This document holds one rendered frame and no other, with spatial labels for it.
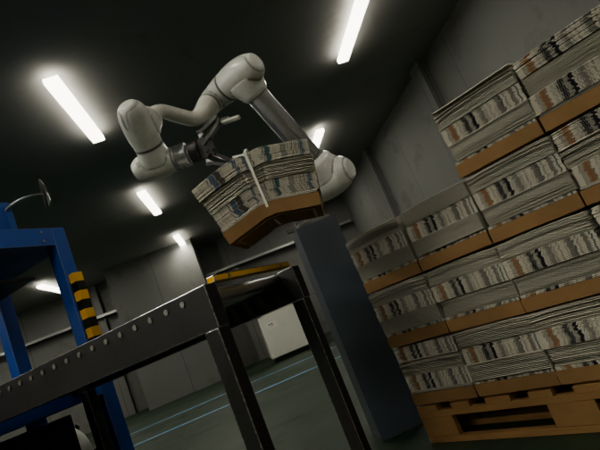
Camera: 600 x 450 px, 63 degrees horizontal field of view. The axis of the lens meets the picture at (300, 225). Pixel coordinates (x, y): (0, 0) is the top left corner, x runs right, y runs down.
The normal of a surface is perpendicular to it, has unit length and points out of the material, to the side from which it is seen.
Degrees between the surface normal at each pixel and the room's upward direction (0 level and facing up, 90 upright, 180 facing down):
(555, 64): 90
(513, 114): 90
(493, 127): 90
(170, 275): 90
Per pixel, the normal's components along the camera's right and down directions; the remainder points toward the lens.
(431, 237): -0.72, 0.17
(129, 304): 0.09, -0.22
